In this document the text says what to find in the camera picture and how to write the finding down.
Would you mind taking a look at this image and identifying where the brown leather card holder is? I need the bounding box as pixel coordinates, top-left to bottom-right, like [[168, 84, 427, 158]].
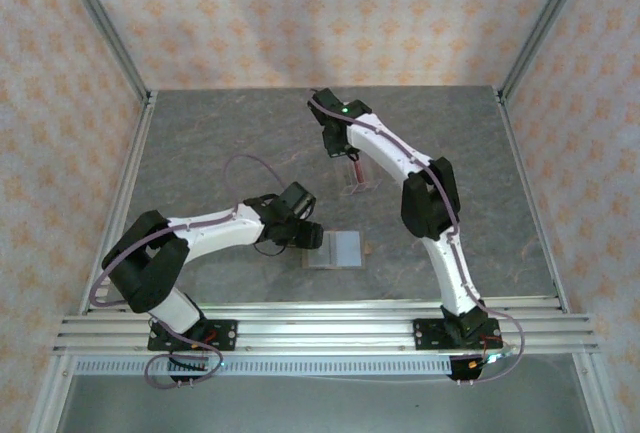
[[301, 229, 368, 271]]

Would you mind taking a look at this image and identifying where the clear acrylic card stand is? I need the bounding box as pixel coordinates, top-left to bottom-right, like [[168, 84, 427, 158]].
[[339, 159, 384, 198]]

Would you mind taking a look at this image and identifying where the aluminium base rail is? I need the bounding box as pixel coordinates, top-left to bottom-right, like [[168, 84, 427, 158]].
[[51, 313, 599, 355]]

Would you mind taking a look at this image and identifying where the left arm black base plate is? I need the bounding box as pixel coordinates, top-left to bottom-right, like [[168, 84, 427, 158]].
[[146, 318, 239, 353]]

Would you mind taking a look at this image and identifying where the white slotted cable duct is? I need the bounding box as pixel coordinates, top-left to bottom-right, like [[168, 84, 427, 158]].
[[73, 357, 454, 377]]

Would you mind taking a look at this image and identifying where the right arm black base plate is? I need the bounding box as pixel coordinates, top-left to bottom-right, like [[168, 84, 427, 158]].
[[411, 317, 502, 353]]

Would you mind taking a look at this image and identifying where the black cable mount bracket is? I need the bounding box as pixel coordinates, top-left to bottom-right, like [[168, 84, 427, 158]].
[[166, 352, 212, 387], [446, 354, 484, 386]]

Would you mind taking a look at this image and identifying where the left aluminium side rail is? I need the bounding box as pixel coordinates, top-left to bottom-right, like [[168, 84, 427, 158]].
[[81, 90, 159, 315]]

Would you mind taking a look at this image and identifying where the aluminium side rail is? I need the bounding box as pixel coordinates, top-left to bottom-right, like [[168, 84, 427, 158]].
[[493, 86, 570, 314], [81, 90, 159, 315]]

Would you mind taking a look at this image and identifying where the right aluminium side rail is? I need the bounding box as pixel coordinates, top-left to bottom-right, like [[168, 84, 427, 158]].
[[493, 86, 570, 314]]

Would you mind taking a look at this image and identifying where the right aluminium frame post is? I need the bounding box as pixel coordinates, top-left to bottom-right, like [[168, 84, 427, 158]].
[[498, 0, 597, 98]]

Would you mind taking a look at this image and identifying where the aluminium frame post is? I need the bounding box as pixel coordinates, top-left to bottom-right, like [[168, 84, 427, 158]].
[[498, 0, 597, 98], [53, 0, 152, 100]]

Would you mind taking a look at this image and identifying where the left aluminium frame post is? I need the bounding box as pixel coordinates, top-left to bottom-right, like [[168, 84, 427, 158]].
[[53, 0, 152, 100]]

